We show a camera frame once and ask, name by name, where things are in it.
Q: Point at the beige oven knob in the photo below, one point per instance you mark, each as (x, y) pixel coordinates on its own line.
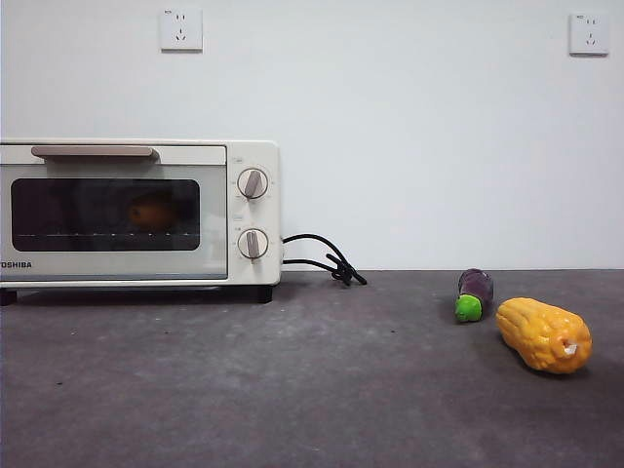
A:
(253, 184)
(253, 244)

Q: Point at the white toaster oven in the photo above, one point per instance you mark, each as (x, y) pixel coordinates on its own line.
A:
(273, 219)

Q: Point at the white wall socket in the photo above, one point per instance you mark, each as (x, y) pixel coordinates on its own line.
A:
(181, 29)
(589, 35)

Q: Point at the brown potato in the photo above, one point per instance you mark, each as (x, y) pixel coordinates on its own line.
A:
(147, 214)

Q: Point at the yellow toy corn cob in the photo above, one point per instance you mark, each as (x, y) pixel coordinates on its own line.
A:
(536, 336)

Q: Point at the purple toy eggplant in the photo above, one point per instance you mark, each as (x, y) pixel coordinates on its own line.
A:
(475, 287)

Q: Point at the white glass oven door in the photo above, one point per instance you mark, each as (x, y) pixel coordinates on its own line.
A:
(214, 219)

